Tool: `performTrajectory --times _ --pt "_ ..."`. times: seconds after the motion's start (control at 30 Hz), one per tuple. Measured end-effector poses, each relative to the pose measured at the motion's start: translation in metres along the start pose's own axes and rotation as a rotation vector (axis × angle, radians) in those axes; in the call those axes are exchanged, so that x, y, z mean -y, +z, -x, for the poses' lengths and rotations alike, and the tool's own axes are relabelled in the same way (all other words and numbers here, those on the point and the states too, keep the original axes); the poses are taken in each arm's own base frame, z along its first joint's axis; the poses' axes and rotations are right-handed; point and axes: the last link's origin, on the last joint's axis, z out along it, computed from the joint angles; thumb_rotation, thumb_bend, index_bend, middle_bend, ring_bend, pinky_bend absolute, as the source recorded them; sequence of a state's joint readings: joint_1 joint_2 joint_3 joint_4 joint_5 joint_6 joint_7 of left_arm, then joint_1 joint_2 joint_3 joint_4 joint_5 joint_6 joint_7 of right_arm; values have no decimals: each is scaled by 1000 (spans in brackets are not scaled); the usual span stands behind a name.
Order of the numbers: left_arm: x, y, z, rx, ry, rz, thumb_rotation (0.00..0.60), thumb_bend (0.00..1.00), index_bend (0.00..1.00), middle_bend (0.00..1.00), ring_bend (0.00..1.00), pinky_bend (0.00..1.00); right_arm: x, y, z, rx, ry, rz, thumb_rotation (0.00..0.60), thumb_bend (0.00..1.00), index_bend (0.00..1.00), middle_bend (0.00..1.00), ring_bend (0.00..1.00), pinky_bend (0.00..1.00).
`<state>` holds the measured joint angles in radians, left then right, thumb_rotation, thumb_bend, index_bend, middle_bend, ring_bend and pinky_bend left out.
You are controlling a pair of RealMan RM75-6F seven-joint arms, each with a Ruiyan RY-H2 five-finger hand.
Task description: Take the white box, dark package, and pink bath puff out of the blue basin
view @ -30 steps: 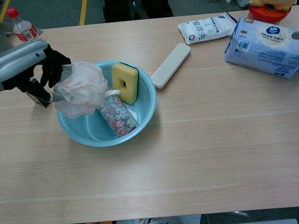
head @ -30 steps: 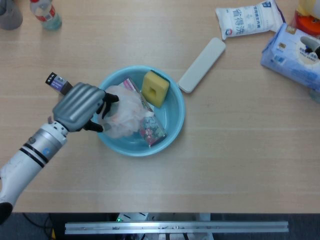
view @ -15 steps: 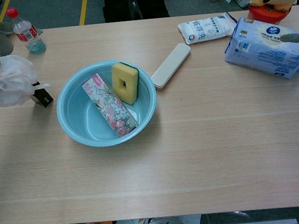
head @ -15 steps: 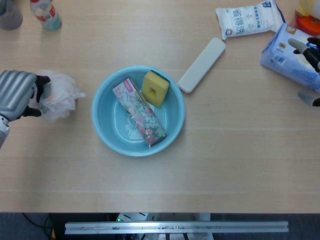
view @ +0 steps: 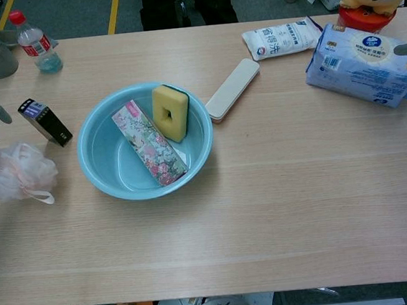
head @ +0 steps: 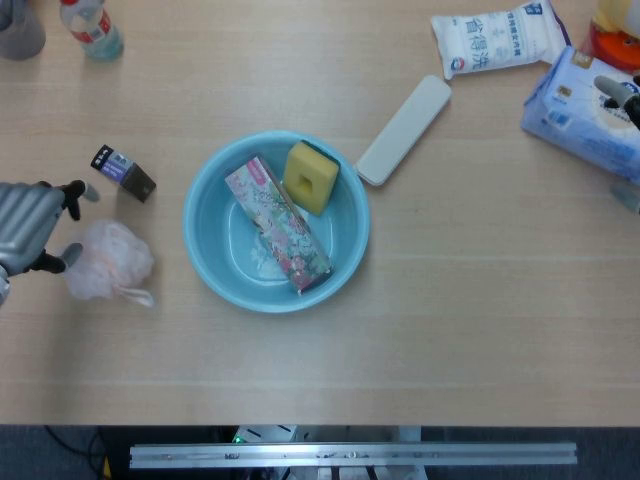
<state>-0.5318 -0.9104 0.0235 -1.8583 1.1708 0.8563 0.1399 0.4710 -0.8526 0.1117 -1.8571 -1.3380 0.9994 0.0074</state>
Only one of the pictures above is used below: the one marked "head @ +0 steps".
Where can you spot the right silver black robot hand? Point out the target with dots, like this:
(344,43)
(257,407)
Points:
(620,92)

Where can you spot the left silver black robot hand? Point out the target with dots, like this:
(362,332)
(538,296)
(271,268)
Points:
(25,220)

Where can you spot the pink mesh bath ball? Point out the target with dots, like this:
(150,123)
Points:
(110,260)

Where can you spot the small black purple box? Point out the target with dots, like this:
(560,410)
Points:
(120,170)

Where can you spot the long white plastic case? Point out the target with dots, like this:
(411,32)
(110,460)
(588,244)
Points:
(400,132)

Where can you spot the light blue plastic basin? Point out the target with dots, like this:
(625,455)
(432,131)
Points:
(220,260)

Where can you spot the red round container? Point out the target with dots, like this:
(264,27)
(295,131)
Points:
(615,47)

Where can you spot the blue tissue pack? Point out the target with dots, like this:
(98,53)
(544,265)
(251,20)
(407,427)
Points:
(560,115)

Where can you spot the yellow plush toy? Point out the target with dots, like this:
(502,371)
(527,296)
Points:
(617,12)

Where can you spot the white washing powder bag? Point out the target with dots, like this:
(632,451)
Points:
(495,42)

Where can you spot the clear bottle with red cap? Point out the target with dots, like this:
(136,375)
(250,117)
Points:
(97,35)

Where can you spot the floral toothpaste box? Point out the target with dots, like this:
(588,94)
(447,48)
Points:
(280,225)

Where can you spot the yellow sponge with green back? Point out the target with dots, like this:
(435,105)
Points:
(295,165)

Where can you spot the aluminium rail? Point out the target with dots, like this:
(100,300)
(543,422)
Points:
(350,455)

